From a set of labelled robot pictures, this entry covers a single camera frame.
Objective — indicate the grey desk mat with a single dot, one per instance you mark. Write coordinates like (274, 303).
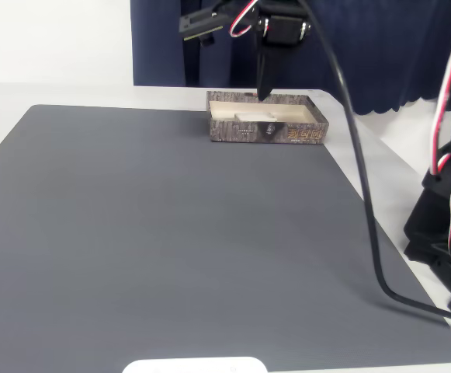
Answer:
(171, 252)

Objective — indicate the bark-patterned cardboard box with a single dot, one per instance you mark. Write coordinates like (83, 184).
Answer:
(233, 132)

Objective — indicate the dark blue curtain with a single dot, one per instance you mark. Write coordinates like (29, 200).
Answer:
(384, 46)

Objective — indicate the white object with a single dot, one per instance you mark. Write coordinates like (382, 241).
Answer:
(254, 116)

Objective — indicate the white rounded device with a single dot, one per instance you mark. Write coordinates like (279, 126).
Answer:
(194, 366)

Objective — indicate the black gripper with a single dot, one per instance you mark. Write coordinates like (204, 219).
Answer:
(282, 29)

